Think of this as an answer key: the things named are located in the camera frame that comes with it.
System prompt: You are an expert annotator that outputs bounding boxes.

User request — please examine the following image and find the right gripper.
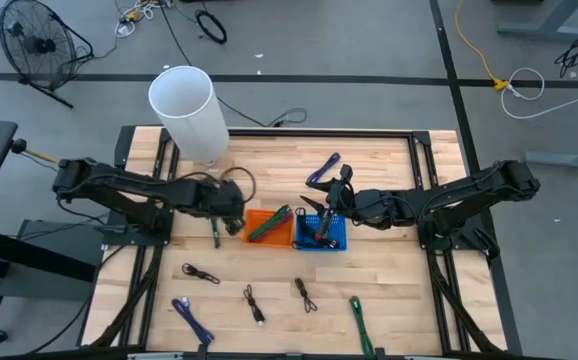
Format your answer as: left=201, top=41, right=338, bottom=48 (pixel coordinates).
left=300, top=164, right=354, bottom=242

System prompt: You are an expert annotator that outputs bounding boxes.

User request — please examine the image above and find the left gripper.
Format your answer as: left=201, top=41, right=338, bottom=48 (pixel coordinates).
left=203, top=180, right=248, bottom=237

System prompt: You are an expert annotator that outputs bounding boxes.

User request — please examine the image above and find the purple braided USB cable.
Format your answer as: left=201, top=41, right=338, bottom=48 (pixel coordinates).
left=305, top=151, right=342, bottom=187

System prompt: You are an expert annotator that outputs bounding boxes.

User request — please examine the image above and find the long green USB cable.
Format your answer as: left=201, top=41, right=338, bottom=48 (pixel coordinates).
left=247, top=203, right=292, bottom=243
left=348, top=295, right=376, bottom=359

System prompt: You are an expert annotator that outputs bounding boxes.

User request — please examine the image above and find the orange plastic bin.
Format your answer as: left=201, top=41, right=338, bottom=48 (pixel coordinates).
left=242, top=208, right=296, bottom=250

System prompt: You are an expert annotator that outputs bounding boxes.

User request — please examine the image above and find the blue plastic bin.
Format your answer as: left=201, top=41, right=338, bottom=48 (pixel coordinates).
left=293, top=213, right=349, bottom=252

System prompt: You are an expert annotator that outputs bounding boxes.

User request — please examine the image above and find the white cylinder lamp wooden base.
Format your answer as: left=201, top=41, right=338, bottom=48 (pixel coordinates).
left=147, top=64, right=230, bottom=167

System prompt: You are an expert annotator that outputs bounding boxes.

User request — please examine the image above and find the yellow rod with black knob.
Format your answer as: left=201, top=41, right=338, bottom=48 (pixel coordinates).
left=10, top=138, right=60, bottom=165

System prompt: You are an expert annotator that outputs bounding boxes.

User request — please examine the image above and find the gray desk base beam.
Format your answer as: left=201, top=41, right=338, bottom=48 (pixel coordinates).
left=496, top=0, right=578, bottom=44
left=523, top=137, right=578, bottom=172

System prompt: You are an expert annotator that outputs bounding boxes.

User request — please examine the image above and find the black metal fan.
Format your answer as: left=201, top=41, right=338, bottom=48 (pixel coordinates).
left=0, top=0, right=95, bottom=110

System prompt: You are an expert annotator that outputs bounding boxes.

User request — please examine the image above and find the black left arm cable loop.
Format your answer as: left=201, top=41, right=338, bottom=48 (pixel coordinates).
left=218, top=166, right=258, bottom=204

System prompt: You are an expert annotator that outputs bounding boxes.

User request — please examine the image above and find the black aluminium table frame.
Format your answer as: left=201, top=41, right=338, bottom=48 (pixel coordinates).
left=76, top=124, right=525, bottom=360

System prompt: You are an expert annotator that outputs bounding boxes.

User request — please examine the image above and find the gray cable with plug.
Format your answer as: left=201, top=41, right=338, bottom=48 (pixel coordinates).
left=267, top=106, right=309, bottom=128

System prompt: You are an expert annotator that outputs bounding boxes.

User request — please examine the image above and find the blue braided USB cable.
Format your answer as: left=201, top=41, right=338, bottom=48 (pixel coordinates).
left=170, top=296, right=216, bottom=347

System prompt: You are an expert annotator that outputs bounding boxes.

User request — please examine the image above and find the black coiled cable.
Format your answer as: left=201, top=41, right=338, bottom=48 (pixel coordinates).
left=194, top=9, right=229, bottom=45

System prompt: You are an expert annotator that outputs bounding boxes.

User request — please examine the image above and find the black power cable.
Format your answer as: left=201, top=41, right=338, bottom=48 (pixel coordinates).
left=158, top=0, right=268, bottom=128

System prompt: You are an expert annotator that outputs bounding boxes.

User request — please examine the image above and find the yellow extension cable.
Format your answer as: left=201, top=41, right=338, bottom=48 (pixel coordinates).
left=454, top=0, right=510, bottom=93

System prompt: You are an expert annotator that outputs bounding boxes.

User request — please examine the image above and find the white and yellow cable pile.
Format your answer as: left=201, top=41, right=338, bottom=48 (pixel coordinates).
left=113, top=0, right=173, bottom=40

